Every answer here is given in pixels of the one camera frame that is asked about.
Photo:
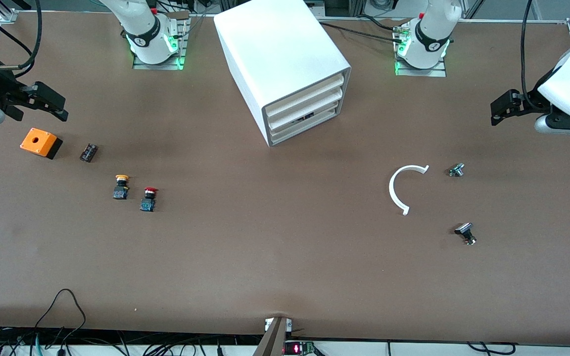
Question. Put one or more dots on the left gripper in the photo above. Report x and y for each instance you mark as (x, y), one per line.
(531, 103)

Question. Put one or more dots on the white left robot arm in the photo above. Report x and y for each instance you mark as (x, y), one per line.
(428, 29)

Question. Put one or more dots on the orange and black button box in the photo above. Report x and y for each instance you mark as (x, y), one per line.
(37, 141)

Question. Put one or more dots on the small black contact block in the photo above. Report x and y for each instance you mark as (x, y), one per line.
(88, 153)

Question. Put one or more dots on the white curved plastic arc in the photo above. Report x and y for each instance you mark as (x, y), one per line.
(391, 189)

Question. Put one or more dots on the small board with red display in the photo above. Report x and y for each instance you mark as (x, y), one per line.
(297, 348)

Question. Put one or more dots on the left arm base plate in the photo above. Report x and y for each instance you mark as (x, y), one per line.
(436, 71)

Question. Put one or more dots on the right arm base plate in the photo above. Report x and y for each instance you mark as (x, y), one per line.
(139, 64)

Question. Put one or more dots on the yellow push button switch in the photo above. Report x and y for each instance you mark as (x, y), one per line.
(120, 190)

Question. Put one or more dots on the red push button switch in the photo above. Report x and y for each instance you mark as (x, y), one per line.
(148, 202)

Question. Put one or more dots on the white post bracket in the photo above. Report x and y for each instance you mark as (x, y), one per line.
(267, 325)

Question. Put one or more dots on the grey camera support post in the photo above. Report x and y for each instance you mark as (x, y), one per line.
(272, 341)

